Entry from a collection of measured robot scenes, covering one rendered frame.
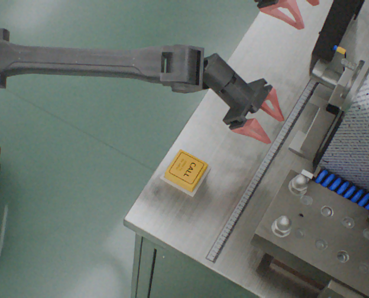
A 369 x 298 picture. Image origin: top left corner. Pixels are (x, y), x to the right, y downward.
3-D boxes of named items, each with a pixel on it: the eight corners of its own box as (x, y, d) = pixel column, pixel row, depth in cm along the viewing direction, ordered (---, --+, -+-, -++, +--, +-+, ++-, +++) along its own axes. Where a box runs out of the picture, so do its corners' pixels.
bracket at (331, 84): (295, 131, 174) (330, 54, 147) (321, 145, 173) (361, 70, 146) (285, 148, 172) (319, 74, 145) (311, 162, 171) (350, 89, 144)
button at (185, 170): (179, 152, 169) (180, 148, 167) (207, 168, 168) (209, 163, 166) (163, 177, 166) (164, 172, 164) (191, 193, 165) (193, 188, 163)
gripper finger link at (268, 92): (261, 141, 158) (230, 112, 154) (276, 115, 161) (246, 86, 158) (282, 136, 152) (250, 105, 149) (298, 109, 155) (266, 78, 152)
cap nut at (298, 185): (293, 175, 154) (298, 165, 150) (309, 184, 154) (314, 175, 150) (285, 190, 153) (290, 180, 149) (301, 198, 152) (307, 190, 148)
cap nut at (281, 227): (277, 216, 150) (281, 207, 146) (293, 225, 149) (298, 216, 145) (268, 231, 148) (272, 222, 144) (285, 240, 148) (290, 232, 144)
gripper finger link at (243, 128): (253, 154, 156) (222, 123, 153) (269, 127, 159) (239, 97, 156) (275, 149, 151) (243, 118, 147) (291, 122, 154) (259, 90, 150)
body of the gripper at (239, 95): (227, 127, 153) (201, 103, 151) (251, 90, 158) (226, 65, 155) (247, 122, 148) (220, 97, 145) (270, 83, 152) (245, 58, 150)
